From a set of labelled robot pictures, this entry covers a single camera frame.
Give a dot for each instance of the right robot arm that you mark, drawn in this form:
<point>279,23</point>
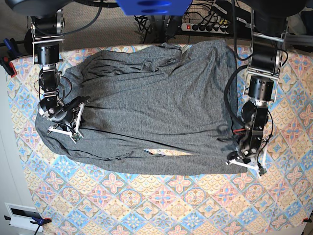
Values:
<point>47,40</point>

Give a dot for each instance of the white wall outlet box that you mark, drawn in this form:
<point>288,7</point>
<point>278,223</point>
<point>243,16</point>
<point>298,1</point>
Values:
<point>22,211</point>

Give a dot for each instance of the clamp bottom right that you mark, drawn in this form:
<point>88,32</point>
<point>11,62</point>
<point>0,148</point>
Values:
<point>307,220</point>

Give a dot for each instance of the grey t-shirt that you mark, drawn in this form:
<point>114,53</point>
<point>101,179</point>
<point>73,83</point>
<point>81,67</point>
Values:
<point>157,111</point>

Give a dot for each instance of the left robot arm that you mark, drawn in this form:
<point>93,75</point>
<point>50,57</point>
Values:
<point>267,56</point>

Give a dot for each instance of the red black clamp left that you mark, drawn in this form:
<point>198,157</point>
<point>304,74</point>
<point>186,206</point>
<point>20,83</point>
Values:
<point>13,53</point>

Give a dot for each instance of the blue clamp bottom left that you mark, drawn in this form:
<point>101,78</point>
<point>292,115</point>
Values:
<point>39,221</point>

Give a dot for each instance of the patterned tablecloth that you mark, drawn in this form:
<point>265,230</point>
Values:
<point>86,200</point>

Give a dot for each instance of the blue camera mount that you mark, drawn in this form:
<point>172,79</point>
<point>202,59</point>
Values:
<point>154,7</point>

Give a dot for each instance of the white power strip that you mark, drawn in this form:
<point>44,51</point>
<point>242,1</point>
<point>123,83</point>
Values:
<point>205,28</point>

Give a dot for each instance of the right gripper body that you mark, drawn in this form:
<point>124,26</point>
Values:
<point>66,118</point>

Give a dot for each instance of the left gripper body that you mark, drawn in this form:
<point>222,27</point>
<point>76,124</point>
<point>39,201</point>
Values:
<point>250,153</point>

